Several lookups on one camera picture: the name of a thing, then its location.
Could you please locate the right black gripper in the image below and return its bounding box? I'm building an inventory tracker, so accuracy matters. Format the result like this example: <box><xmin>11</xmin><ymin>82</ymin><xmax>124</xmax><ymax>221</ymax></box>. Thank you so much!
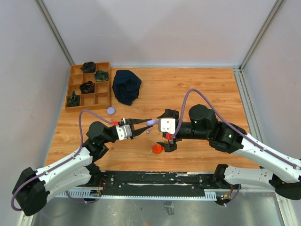
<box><xmin>157</xmin><ymin>109</ymin><xmax>210</xmax><ymax>152</ymax></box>

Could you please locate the purple charging case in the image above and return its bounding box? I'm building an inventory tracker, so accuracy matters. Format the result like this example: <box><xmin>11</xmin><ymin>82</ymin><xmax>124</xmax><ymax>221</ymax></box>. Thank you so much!
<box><xmin>106</xmin><ymin>107</ymin><xmax>116</xmax><ymax>115</ymax></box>
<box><xmin>146</xmin><ymin>119</ymin><xmax>158</xmax><ymax>126</ymax></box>

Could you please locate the orange earbud charging case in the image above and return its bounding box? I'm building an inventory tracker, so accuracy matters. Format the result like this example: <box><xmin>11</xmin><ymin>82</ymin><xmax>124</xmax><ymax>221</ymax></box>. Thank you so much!
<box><xmin>152</xmin><ymin>144</ymin><xmax>164</xmax><ymax>154</ymax></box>

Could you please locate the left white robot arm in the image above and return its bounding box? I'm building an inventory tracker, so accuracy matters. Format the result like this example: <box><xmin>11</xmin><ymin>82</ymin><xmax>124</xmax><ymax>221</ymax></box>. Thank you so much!
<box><xmin>11</xmin><ymin>119</ymin><xmax>151</xmax><ymax>216</ymax></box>

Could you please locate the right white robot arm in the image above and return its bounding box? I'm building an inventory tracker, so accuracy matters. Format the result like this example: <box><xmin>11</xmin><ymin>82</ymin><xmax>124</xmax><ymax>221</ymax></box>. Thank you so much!
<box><xmin>158</xmin><ymin>104</ymin><xmax>301</xmax><ymax>200</ymax></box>

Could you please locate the dark blue cloth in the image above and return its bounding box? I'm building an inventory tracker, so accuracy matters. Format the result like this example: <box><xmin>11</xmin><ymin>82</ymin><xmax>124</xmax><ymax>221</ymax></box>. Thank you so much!
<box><xmin>112</xmin><ymin>70</ymin><xmax>142</xmax><ymax>106</ymax></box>

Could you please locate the wooden compartment tray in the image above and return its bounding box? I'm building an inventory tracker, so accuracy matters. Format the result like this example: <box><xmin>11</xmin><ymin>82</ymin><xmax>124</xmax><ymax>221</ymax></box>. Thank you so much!
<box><xmin>65</xmin><ymin>62</ymin><xmax>111</xmax><ymax>113</ymax></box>

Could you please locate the black rolled belt middle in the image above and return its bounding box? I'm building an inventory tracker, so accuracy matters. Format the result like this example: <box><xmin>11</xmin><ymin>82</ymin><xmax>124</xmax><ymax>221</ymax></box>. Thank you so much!
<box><xmin>79</xmin><ymin>81</ymin><xmax>95</xmax><ymax>94</ymax></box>

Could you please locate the black rolled belt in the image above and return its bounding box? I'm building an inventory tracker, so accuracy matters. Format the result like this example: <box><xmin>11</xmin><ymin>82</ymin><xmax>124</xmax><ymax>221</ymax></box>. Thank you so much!
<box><xmin>79</xmin><ymin>81</ymin><xmax>95</xmax><ymax>94</ymax></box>
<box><xmin>80</xmin><ymin>61</ymin><xmax>96</xmax><ymax>73</ymax></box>

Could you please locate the green patterned rolled belt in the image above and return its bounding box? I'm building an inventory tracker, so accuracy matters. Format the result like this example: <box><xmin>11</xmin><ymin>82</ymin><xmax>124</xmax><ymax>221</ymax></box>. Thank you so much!
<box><xmin>94</xmin><ymin>70</ymin><xmax>109</xmax><ymax>82</ymax></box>

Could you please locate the dark folded belt bottom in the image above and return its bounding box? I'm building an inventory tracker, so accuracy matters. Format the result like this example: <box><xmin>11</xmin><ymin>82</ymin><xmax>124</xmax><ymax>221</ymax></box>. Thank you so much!
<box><xmin>66</xmin><ymin>90</ymin><xmax>80</xmax><ymax>107</ymax></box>

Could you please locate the black rolled belt top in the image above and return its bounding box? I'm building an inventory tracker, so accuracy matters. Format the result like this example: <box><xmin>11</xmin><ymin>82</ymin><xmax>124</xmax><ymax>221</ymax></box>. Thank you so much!
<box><xmin>80</xmin><ymin>61</ymin><xmax>96</xmax><ymax>73</ymax></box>

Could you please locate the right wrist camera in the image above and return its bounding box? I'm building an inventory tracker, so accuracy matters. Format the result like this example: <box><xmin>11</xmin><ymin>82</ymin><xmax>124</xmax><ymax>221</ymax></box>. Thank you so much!
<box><xmin>158</xmin><ymin>118</ymin><xmax>176</xmax><ymax>140</ymax></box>

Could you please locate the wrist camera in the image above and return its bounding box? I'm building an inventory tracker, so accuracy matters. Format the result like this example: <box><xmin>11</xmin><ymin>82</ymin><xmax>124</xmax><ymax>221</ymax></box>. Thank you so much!
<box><xmin>115</xmin><ymin>125</ymin><xmax>132</xmax><ymax>141</ymax></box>
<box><xmin>158</xmin><ymin>118</ymin><xmax>176</xmax><ymax>140</ymax></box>

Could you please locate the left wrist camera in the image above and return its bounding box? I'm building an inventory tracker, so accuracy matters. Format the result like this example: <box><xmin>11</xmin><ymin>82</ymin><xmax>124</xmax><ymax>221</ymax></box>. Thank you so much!
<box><xmin>115</xmin><ymin>125</ymin><xmax>132</xmax><ymax>141</ymax></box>

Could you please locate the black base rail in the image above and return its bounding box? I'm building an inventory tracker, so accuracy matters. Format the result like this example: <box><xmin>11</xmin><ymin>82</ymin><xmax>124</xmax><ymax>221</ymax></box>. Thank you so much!
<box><xmin>73</xmin><ymin>170</ymin><xmax>236</xmax><ymax>198</ymax></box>

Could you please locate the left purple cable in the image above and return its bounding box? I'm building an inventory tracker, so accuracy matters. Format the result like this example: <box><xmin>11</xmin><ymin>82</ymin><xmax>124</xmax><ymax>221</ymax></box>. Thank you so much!
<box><xmin>10</xmin><ymin>109</ymin><xmax>118</xmax><ymax>211</ymax></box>

